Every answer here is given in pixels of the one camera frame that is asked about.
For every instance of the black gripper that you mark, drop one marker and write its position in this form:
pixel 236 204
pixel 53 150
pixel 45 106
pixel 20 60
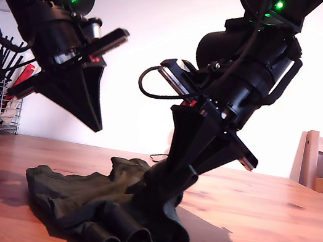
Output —
pixel 236 103
pixel 56 43

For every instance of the dark olive underwear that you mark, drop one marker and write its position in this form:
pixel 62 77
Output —
pixel 87 202

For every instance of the red chopstick packet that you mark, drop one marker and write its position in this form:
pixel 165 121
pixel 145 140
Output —
pixel 27 72

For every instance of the white paper packets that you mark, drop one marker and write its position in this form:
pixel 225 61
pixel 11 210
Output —
pixel 9 113

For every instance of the wooden chair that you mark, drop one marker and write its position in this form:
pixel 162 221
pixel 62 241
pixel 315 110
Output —
pixel 308 159

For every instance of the arm grey camera box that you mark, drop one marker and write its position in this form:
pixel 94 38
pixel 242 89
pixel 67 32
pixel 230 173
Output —
pixel 175 76
pixel 93 29

